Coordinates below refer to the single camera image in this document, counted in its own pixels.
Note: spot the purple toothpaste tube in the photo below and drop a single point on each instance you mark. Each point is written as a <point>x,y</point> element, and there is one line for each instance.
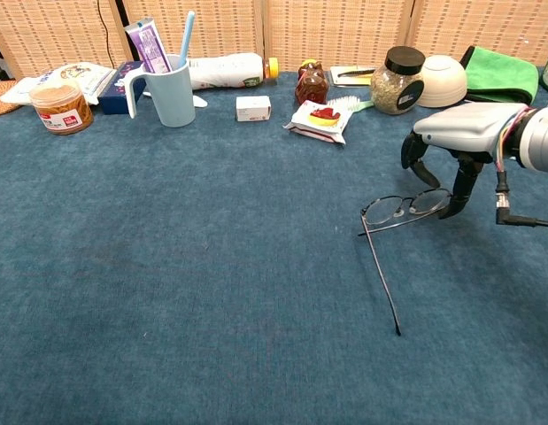
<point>149,44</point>

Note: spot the blue felt table cover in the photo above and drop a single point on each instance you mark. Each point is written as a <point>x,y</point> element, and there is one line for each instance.
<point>211,265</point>

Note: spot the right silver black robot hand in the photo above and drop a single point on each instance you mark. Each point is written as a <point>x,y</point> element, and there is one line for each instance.
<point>468,128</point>

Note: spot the green folded microfiber cloth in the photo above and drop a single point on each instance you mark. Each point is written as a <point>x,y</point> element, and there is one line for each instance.
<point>499,73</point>

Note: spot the beige bowl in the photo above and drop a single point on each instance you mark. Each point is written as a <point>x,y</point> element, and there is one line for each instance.
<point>442,82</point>

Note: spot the clear tub with red label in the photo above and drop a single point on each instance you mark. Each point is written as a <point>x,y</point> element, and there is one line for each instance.
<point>61,110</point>

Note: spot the honey bottle with yellow cap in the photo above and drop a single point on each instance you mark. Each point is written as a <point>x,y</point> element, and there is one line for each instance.
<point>311,86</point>

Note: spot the white red snack packet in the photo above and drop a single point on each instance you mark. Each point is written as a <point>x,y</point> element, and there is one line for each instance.
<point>320,119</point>

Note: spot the white printed plastic bag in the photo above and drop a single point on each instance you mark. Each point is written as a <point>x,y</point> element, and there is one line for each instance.
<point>79,75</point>

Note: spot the bamboo folding screen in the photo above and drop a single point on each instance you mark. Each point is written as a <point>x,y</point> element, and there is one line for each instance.
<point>335,31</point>

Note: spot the white bottle with orange cap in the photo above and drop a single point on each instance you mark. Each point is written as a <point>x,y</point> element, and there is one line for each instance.
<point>225,71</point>

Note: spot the glass jar with black lid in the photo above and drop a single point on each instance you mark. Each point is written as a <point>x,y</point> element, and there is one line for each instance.
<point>395,88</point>

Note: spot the blue toothbrush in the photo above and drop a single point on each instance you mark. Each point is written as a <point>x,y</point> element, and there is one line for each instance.
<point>186,40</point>

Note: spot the round woven rattan coaster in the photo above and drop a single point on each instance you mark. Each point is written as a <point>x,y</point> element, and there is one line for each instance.
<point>1,99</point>

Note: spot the small white box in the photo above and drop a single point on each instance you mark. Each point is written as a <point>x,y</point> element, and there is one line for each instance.
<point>253,108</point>

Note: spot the short mint green brush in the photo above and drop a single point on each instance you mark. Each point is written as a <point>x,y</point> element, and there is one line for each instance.
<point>349,102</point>

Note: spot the dark blue cardboard box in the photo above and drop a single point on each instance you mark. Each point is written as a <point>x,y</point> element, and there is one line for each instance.
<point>116,95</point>

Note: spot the thin-framed eyeglasses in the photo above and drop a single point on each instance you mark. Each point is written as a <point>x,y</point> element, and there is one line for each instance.
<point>384,210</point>

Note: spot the light blue plastic mug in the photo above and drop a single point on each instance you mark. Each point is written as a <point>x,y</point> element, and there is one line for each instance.
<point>172,97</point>

